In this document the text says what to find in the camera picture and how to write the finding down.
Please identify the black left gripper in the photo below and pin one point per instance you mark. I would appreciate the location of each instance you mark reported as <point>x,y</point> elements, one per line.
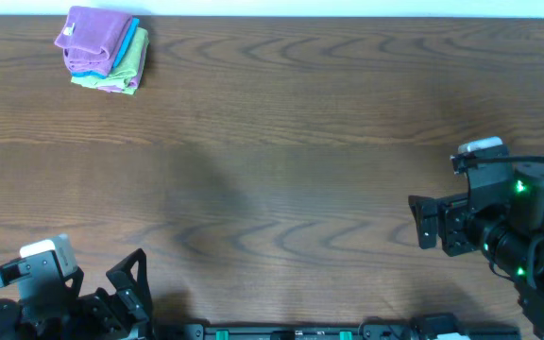
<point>141,295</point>

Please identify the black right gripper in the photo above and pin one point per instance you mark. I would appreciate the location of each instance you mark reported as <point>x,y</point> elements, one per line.
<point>452,213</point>

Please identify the purple microfiber cloth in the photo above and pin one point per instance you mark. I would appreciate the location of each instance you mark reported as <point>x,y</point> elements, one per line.
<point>90,35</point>

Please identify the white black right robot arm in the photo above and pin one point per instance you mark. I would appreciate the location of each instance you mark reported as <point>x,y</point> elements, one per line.
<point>501,215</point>

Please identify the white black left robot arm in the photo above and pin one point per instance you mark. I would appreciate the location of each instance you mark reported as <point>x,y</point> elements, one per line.
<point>14,326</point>

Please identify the pink folded cloth in stack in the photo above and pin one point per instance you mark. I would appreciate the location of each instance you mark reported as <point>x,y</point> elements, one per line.
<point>133,83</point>

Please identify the green folded cloth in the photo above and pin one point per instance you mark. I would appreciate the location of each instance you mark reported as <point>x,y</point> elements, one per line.
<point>125,70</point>

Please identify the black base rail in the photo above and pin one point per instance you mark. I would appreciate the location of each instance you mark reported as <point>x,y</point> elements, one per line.
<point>427,327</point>

